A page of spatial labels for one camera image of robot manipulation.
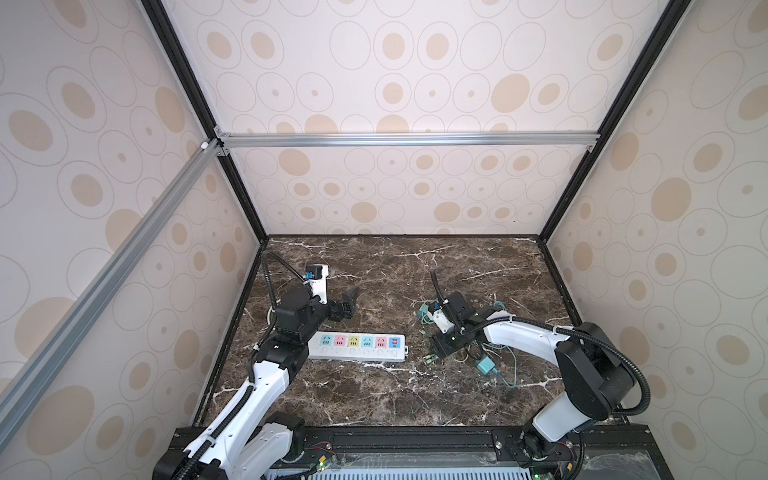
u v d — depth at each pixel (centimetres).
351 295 104
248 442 51
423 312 94
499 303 99
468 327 66
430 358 87
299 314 57
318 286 68
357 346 87
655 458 73
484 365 85
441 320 83
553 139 91
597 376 45
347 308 70
